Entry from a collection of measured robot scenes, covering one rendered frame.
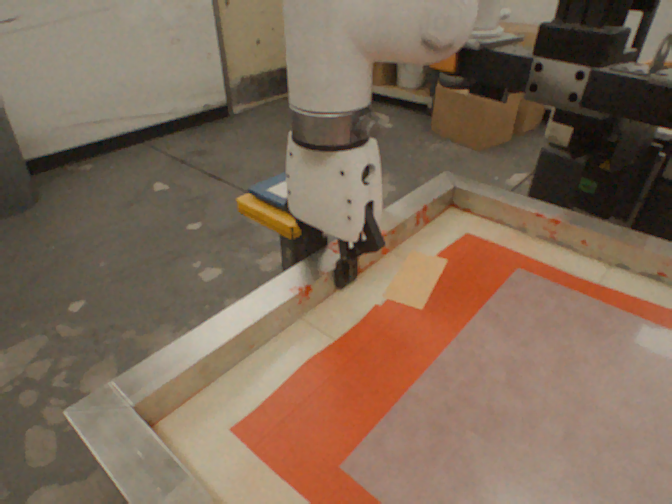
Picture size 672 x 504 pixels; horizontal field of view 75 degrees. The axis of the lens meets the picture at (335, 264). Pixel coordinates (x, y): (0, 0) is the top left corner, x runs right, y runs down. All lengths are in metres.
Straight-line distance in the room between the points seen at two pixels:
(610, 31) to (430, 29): 0.48
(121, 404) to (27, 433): 1.42
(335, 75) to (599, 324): 0.37
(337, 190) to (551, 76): 0.53
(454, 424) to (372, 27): 0.33
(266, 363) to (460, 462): 0.19
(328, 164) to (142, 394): 0.25
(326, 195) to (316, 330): 0.14
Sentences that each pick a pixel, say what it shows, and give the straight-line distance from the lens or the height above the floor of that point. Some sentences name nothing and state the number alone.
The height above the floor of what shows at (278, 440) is 0.95.
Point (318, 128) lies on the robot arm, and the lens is 0.40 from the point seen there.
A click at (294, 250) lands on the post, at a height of 0.87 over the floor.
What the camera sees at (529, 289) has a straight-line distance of 0.56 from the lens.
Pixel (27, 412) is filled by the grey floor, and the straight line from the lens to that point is 1.87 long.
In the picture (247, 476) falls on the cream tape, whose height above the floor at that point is 0.95.
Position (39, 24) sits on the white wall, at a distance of 3.56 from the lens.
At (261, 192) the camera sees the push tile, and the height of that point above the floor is 0.97.
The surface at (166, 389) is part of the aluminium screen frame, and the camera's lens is 0.40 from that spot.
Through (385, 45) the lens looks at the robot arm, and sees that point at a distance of 0.39.
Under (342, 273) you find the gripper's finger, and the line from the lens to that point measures 0.49.
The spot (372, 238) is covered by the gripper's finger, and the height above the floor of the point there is 1.04.
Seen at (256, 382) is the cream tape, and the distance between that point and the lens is 0.42.
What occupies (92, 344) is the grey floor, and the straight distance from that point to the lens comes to 2.00.
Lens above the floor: 1.28
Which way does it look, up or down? 37 degrees down
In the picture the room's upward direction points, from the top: straight up
